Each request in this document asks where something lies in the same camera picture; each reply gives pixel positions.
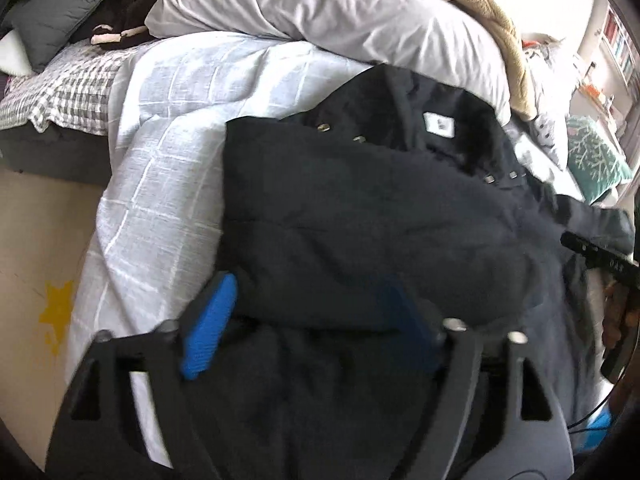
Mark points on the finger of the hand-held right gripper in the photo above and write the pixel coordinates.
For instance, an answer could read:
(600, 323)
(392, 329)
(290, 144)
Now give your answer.
(577, 246)

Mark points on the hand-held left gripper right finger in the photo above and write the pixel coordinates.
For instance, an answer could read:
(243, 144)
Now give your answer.
(407, 330)

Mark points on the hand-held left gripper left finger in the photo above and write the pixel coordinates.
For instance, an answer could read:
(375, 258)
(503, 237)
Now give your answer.
(210, 325)

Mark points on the black quilted jacket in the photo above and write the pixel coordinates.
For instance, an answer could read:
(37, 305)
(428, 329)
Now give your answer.
(350, 210)

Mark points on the person's right hand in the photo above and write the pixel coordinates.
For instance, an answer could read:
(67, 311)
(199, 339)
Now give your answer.
(612, 315)

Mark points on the green branch print pillow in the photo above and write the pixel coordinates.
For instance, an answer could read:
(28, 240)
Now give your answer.
(595, 160)

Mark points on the white cartoon print pillow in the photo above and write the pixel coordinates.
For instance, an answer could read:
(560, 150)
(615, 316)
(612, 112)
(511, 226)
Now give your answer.
(547, 125)

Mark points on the yellow star floor sticker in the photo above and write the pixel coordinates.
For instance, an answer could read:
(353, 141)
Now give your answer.
(56, 312)

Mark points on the grey checkered duvet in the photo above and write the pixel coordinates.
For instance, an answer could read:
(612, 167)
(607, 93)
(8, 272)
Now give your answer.
(165, 135)

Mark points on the tan fleece blanket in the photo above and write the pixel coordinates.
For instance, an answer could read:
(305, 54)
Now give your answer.
(500, 35)

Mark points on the dark grey bed base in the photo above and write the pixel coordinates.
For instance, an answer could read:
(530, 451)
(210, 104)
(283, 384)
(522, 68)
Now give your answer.
(45, 155)

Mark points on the grey plaid bed sheet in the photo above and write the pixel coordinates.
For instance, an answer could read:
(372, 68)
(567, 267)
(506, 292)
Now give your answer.
(65, 95)

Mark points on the white cloth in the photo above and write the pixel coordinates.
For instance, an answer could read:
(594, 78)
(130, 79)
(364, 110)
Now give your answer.
(12, 55)

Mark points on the grey puffer jacket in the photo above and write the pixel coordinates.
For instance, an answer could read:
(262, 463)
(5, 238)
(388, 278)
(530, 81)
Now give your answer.
(50, 25)

